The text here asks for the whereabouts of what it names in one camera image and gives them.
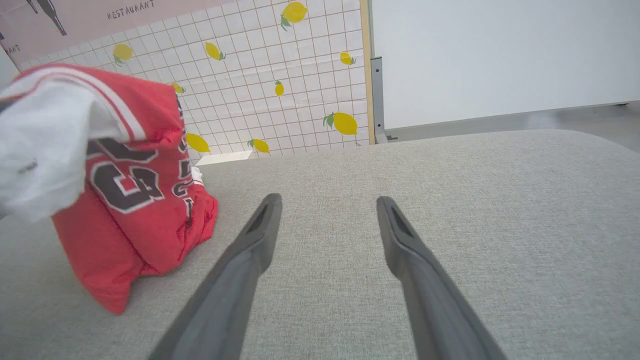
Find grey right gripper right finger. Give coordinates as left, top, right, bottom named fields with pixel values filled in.
left=376, top=195, right=508, bottom=360

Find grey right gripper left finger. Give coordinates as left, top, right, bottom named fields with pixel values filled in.
left=147, top=193, right=283, bottom=360

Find red white sports jersey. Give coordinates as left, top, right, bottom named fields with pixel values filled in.
left=0, top=64, right=219, bottom=316

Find white flat box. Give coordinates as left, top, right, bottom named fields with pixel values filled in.
left=195, top=150, right=254, bottom=167

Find lemon print tile panel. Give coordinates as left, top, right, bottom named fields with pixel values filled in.
left=17, top=0, right=372, bottom=162

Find wooden edge strip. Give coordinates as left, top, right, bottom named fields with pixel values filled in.
left=358, top=0, right=376, bottom=146

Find white partition panel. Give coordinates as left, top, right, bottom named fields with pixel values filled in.
left=371, top=0, right=640, bottom=131

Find pink restaurant poster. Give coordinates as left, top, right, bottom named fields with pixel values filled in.
left=0, top=0, right=236, bottom=67

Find grey metal frame post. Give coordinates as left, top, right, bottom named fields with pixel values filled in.
left=370, top=56, right=399, bottom=145

